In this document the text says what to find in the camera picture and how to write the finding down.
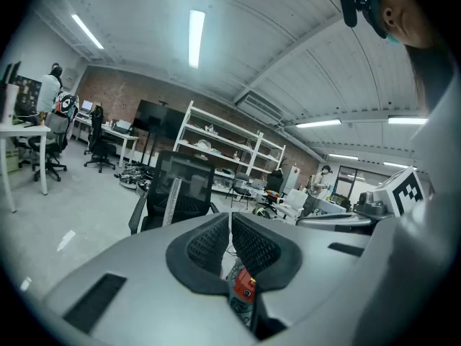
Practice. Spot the black television stand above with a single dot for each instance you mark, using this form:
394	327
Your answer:
149	146

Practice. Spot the gray wall electrical box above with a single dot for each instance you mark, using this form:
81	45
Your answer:
70	76

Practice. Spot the person's light shirt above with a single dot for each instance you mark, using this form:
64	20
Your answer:
443	139

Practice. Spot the gray office chair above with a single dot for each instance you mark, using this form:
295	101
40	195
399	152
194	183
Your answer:
50	139

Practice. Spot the open laptop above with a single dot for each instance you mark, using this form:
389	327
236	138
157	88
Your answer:
86	106

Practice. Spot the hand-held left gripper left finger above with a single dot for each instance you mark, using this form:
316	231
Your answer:
126	276

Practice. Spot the white chair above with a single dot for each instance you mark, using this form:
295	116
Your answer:
293	202

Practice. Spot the white shelving unit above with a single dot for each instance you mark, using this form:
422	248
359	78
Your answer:
223	139

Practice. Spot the person's head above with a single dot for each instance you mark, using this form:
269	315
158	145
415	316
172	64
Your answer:
407	9

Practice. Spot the black mesh office chair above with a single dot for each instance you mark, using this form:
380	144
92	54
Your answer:
187	178

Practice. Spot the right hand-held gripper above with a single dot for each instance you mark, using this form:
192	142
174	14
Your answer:
392	200

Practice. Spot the sticker-covered black monitor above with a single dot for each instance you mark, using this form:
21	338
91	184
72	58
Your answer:
27	92

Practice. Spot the black television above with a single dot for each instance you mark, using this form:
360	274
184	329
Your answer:
158	119

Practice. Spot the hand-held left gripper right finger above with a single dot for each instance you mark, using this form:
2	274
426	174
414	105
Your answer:
317	265

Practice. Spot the red vacuum cleaner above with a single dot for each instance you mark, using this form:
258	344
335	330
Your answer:
245	283

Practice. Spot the colourful backpack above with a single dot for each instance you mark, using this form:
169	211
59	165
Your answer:
66	105

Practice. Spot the black head camera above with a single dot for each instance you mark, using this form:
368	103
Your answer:
348	7

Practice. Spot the black folding chair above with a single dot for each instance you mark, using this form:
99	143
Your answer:
239	186

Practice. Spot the black green helmet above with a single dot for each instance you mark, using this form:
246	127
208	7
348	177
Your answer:
261	212

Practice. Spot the ceiling tube light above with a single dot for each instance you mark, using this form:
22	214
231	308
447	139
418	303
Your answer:
407	120
318	123
343	156
396	164
87	31
197	38

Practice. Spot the glass door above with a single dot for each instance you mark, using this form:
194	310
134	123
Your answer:
360	184

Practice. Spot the ceiling air conditioner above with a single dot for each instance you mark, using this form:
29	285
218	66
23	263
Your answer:
259	105

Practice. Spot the white tumbler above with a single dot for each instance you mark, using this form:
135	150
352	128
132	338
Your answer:
9	103

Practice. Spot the white mini fridge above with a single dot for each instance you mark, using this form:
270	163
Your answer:
292	178

